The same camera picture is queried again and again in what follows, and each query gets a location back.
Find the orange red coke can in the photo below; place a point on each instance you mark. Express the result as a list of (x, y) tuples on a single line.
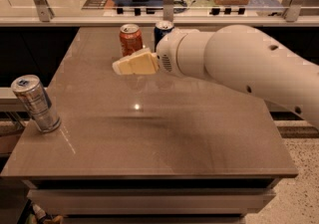
[(130, 38)]

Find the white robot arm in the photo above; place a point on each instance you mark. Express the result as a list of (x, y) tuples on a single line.
[(238, 57)]

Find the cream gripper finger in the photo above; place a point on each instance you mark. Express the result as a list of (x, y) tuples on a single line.
[(136, 64), (141, 51)]

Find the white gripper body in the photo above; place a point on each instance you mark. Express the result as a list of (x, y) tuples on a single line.
[(167, 52)]

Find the blue pepsi can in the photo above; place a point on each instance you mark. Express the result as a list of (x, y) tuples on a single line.
[(161, 29)]

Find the silver redbull can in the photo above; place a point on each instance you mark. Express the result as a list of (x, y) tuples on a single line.
[(31, 93)]

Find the small bottle under table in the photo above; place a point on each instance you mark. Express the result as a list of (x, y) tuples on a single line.
[(40, 214)]

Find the grey table drawer front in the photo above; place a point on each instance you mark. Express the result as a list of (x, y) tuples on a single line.
[(151, 202)]

